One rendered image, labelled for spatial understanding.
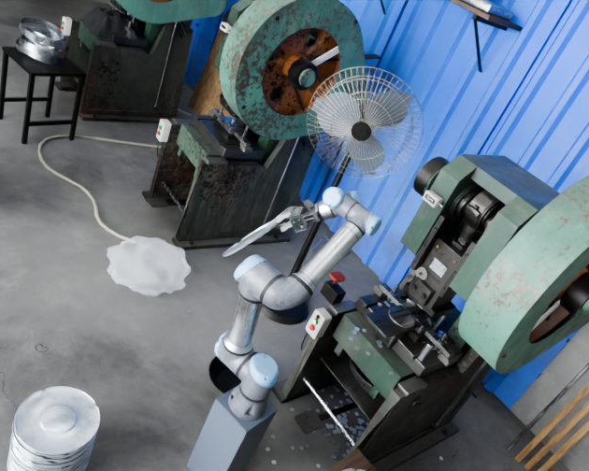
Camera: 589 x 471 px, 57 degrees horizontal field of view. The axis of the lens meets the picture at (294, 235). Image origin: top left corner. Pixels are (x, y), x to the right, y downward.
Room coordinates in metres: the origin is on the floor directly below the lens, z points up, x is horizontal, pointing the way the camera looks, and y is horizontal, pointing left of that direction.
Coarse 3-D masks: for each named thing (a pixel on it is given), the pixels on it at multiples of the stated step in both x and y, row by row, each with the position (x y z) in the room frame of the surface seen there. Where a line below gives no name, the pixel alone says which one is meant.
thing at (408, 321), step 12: (372, 312) 1.95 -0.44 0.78; (384, 312) 1.99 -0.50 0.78; (396, 312) 2.02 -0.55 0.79; (408, 312) 2.07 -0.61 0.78; (372, 324) 1.88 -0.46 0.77; (384, 324) 1.90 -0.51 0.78; (396, 324) 1.94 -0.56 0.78; (408, 324) 1.97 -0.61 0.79; (420, 324) 2.01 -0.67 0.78; (384, 336) 1.83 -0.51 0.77; (396, 336) 1.94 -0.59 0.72
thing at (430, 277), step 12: (444, 240) 2.08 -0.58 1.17; (456, 240) 2.10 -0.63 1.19; (432, 252) 2.07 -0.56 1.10; (444, 252) 2.04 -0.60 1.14; (456, 252) 2.02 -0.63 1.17; (432, 264) 2.05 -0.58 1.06; (444, 264) 2.02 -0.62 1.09; (420, 276) 2.05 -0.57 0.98; (432, 276) 2.04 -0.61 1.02; (444, 276) 2.01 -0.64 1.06; (420, 288) 2.02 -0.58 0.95; (432, 288) 2.01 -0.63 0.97; (420, 300) 2.00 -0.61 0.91; (432, 300) 2.00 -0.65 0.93; (444, 300) 2.04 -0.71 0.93
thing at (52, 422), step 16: (32, 400) 1.26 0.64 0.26; (48, 400) 1.29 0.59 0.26; (64, 400) 1.32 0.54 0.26; (80, 400) 1.35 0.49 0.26; (16, 416) 1.18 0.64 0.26; (32, 416) 1.21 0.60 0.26; (48, 416) 1.23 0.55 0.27; (64, 416) 1.25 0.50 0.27; (80, 416) 1.29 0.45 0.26; (96, 416) 1.31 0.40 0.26; (16, 432) 1.13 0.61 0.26; (32, 432) 1.15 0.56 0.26; (48, 432) 1.17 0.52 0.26; (64, 432) 1.20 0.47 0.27; (80, 432) 1.23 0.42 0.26; (32, 448) 1.10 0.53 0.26; (48, 448) 1.12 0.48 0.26; (64, 448) 1.15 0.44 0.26
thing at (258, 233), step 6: (270, 222) 2.01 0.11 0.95; (258, 228) 2.01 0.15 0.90; (264, 228) 1.89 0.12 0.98; (270, 228) 1.80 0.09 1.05; (252, 234) 1.92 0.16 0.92; (258, 234) 1.83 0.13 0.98; (264, 234) 1.77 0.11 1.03; (246, 240) 1.82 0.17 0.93; (252, 240) 1.74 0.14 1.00; (234, 246) 1.92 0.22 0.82; (240, 246) 1.80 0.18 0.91; (228, 252) 1.81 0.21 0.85; (234, 252) 1.73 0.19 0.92
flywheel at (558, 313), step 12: (576, 276) 1.78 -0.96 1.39; (588, 276) 1.78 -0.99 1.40; (564, 288) 1.76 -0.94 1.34; (576, 288) 1.74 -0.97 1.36; (588, 288) 1.74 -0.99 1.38; (564, 300) 1.75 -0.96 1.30; (576, 300) 1.72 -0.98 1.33; (588, 300) 1.73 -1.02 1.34; (552, 312) 1.98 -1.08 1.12; (564, 312) 1.99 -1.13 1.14; (576, 312) 1.72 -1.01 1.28; (588, 312) 1.74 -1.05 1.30; (540, 324) 1.93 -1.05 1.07; (552, 324) 1.95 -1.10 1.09; (540, 336) 1.89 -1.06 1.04
